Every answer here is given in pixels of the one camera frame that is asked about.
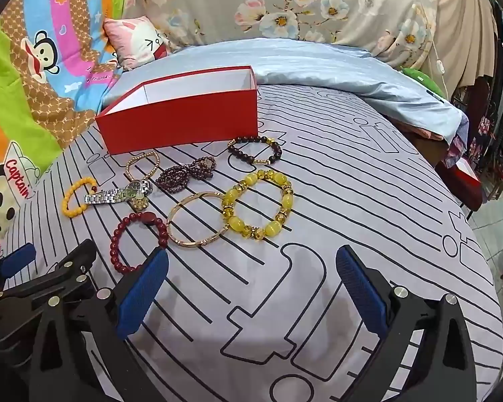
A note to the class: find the silver wristwatch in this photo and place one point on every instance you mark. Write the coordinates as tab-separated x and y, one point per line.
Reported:
109	195

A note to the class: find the red cardboard box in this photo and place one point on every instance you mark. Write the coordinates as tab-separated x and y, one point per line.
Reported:
184	121

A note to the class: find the hanging dark clothes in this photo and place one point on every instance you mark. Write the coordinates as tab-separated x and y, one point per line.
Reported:
490	113

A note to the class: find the beige curtain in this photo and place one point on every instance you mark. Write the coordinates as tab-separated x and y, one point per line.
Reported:
461	21

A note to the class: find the gold flower earring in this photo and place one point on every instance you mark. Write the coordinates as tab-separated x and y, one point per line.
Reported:
139	204

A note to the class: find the small garnet bead strand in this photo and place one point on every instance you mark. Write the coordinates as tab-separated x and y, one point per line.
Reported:
172	176

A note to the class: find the thin gold bangle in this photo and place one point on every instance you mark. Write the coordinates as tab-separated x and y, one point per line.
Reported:
190	245

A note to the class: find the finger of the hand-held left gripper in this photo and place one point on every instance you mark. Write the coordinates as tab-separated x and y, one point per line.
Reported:
73	266
19	259

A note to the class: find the grey striped bedsheet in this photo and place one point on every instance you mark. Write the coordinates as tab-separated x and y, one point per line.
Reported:
276	284

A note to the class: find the grey floral quilt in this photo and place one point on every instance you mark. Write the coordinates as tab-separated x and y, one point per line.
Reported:
318	0

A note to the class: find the green plush toy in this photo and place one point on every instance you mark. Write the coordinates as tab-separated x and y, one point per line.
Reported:
423	77

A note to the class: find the light blue satin blanket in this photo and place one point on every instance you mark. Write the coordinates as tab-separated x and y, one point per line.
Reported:
318	67

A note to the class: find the pink cartoon pillow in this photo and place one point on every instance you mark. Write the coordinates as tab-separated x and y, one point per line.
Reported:
130	37

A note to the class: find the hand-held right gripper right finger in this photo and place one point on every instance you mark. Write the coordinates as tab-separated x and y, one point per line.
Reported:
360	293

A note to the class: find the colourful cartoon printed blanket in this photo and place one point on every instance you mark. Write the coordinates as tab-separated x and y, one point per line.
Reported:
46	92

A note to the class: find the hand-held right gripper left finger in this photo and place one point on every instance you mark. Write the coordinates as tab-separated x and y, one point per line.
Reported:
142	293

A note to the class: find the purple patterned cloth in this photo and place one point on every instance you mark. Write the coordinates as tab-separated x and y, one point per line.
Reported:
457	142

